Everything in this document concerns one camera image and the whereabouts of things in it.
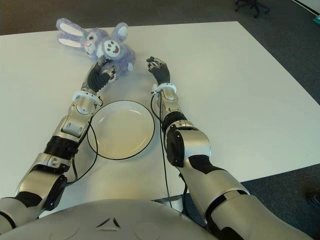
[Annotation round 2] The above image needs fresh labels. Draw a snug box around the dark shoe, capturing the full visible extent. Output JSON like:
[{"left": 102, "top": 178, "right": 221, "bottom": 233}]
[{"left": 307, "top": 192, "right": 320, "bottom": 207}]

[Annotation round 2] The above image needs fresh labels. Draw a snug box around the black office chair base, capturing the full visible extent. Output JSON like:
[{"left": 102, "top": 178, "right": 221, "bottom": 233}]
[{"left": 234, "top": 0, "right": 271, "bottom": 19}]

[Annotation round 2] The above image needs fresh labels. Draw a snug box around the white table leg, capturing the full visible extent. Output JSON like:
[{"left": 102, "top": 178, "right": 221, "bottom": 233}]
[{"left": 149, "top": 194, "right": 185, "bottom": 214}]

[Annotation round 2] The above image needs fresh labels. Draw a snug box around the white plate black rim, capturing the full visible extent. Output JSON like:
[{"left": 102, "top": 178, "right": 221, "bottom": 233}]
[{"left": 86, "top": 100, "right": 156, "bottom": 160}]

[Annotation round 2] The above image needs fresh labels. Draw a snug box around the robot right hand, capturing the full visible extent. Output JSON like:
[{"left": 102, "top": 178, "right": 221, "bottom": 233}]
[{"left": 145, "top": 56, "right": 172, "bottom": 87}]

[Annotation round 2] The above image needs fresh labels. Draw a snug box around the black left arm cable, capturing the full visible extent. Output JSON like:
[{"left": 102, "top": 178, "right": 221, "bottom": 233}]
[{"left": 66, "top": 119, "right": 99, "bottom": 186}]

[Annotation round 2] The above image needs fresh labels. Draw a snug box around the silver robot torso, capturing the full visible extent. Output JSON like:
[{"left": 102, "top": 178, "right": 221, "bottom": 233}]
[{"left": 0, "top": 198, "right": 216, "bottom": 240}]

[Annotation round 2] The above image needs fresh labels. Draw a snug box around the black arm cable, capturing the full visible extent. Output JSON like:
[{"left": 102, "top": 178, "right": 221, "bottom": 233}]
[
  {"left": 66, "top": 119, "right": 99, "bottom": 186},
  {"left": 149, "top": 93, "right": 174, "bottom": 208}
]

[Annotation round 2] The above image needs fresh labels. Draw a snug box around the purple plush bunny doll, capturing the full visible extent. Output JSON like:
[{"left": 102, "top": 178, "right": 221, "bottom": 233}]
[{"left": 55, "top": 16, "right": 137, "bottom": 84}]

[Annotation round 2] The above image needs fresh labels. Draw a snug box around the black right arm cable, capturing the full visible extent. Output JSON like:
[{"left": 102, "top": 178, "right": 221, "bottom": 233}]
[{"left": 149, "top": 93, "right": 174, "bottom": 208}]

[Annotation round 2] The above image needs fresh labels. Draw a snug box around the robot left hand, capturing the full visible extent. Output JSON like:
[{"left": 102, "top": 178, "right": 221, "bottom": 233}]
[{"left": 79, "top": 55, "right": 118, "bottom": 96}]

